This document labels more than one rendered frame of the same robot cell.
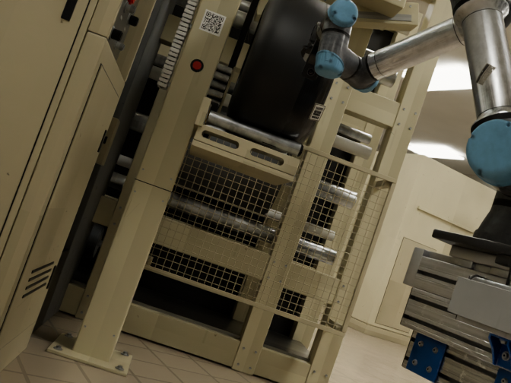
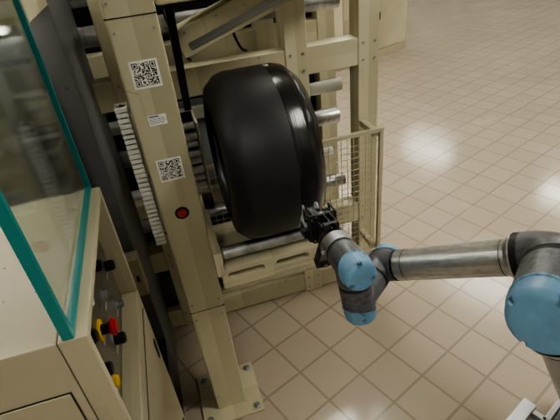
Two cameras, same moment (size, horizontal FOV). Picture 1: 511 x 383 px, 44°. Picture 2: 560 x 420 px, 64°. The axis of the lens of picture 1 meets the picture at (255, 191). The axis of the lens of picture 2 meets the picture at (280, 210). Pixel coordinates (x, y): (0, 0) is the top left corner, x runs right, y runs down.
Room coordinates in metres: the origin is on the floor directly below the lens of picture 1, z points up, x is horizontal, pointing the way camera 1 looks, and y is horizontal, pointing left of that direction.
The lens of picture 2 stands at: (0.93, 0.18, 1.83)
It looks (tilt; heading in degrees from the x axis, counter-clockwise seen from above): 33 degrees down; 353
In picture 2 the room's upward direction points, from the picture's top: 7 degrees counter-clockwise
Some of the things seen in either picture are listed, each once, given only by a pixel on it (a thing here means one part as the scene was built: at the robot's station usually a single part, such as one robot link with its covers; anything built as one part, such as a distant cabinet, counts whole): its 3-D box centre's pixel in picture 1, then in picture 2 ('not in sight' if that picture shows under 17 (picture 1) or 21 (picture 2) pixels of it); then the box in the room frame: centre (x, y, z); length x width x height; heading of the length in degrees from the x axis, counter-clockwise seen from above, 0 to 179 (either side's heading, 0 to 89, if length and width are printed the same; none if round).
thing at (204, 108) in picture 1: (201, 120); (210, 232); (2.27, 0.27, 0.90); 0.40 x 0.03 x 0.10; 6
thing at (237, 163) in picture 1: (238, 163); (261, 242); (2.29, 0.09, 0.80); 0.37 x 0.36 x 0.02; 6
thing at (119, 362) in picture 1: (93, 352); (229, 392); (2.24, 0.34, 0.01); 0.27 x 0.27 x 0.02; 6
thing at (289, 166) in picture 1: (245, 150); (269, 256); (2.15, 0.08, 0.83); 0.36 x 0.09 x 0.06; 96
